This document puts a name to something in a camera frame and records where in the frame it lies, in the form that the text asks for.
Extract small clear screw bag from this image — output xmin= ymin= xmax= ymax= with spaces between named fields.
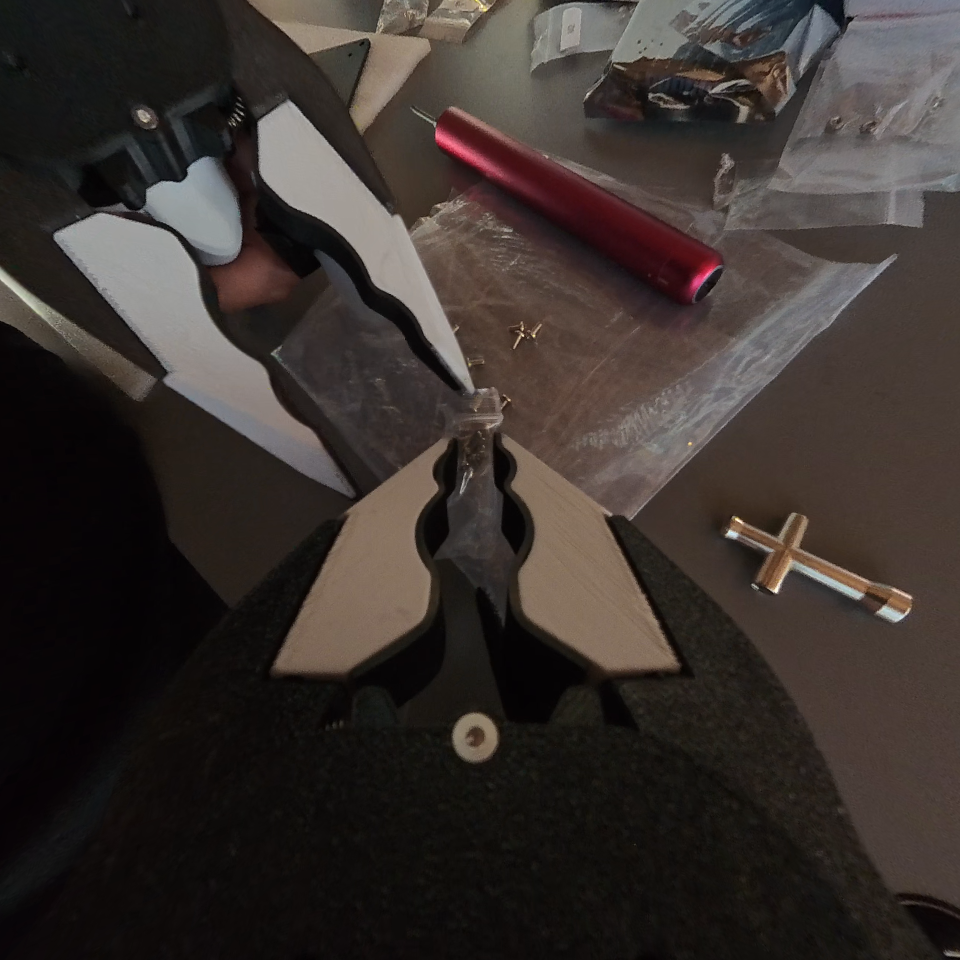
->
xmin=431 ymin=386 xmax=520 ymax=625

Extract person's left hand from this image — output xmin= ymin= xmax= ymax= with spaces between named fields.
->
xmin=208 ymin=223 xmax=303 ymax=312

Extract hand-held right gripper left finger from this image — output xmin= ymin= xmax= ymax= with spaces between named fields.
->
xmin=271 ymin=437 xmax=453 ymax=684

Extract loose small screws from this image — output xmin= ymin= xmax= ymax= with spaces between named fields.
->
xmin=448 ymin=321 xmax=546 ymax=411

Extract silver antistatic bag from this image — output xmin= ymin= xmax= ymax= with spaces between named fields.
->
xmin=583 ymin=0 xmax=850 ymax=126

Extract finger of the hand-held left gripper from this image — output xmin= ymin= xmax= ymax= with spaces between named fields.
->
xmin=52 ymin=212 xmax=359 ymax=500
xmin=257 ymin=99 xmax=479 ymax=395

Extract red electric screwdriver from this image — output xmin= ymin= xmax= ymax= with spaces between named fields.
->
xmin=409 ymin=105 xmax=727 ymax=307

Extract metal cross wrench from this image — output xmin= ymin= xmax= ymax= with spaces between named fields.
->
xmin=721 ymin=512 xmax=916 ymax=627

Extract person's dark clothing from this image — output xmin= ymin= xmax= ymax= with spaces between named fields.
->
xmin=0 ymin=322 xmax=230 ymax=960

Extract group of small parts bags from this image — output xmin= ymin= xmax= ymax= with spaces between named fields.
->
xmin=375 ymin=0 xmax=960 ymax=231

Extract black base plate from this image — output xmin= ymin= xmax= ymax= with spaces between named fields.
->
xmin=309 ymin=37 xmax=375 ymax=100

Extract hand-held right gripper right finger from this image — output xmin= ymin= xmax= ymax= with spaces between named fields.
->
xmin=491 ymin=437 xmax=684 ymax=680

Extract large clear plastic bag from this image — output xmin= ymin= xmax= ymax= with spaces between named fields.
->
xmin=273 ymin=187 xmax=899 ymax=520

